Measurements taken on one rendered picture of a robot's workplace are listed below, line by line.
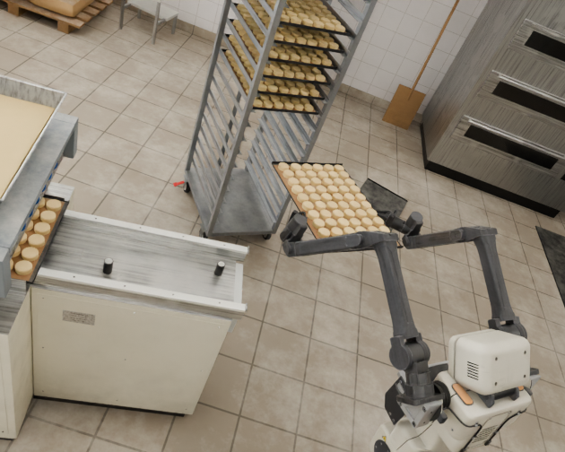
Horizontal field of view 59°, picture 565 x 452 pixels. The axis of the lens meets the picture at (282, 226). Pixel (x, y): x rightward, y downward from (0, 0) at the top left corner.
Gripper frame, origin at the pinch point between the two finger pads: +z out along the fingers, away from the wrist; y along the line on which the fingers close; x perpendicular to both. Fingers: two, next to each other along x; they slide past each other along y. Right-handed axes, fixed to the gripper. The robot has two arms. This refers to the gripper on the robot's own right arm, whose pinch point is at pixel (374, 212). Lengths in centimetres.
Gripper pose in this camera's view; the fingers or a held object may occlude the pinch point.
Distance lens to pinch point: 232.3
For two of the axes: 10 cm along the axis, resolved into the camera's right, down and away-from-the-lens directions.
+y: 3.0, -7.2, -6.3
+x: -3.8, 5.1, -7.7
